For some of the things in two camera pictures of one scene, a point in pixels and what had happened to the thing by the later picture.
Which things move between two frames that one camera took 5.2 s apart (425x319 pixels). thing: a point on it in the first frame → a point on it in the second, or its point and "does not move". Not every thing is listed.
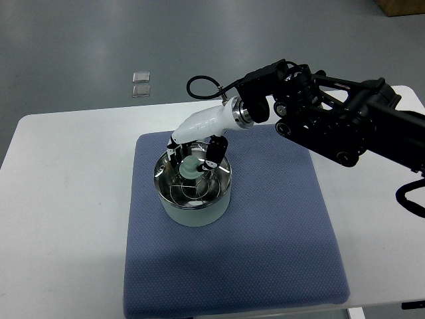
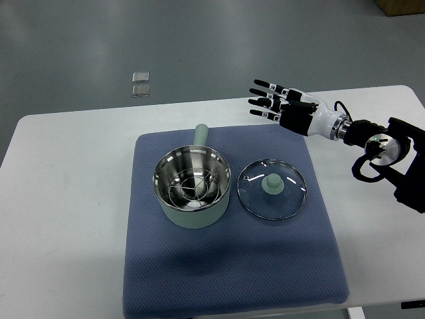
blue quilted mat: (279, 248) does not move
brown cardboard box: (397, 8) does not move
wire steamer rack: (194, 191) does not move
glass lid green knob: (184, 186) → (272, 189)
